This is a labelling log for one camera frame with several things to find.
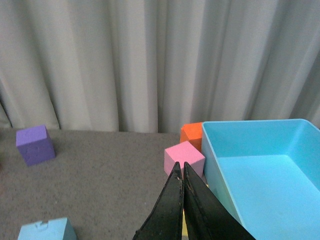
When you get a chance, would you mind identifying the purple foam block far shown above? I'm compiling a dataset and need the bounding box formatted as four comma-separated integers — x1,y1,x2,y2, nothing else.
16,124,56,167

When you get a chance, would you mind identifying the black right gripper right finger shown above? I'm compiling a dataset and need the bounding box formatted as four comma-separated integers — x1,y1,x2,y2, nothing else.
183,162,254,240

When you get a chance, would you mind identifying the light blue plastic bin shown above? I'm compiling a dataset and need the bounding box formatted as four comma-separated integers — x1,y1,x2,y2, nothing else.
202,119,320,240

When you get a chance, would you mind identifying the grey pleated curtain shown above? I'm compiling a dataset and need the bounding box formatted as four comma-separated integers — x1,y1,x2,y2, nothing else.
0,0,320,133

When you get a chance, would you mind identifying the yellow foam block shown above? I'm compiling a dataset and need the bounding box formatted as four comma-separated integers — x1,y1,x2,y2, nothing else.
182,211,188,238

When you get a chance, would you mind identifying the pink foam block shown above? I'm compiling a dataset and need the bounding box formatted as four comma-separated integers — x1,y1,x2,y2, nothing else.
164,141,206,178

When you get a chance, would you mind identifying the light blue foam block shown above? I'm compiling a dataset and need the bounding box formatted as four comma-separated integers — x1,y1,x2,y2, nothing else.
17,217,78,240

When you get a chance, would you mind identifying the orange foam block behind bin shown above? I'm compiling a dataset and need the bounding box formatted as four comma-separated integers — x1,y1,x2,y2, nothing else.
179,122,203,152

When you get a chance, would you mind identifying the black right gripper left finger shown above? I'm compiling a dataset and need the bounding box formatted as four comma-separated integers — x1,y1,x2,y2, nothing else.
133,162,184,240

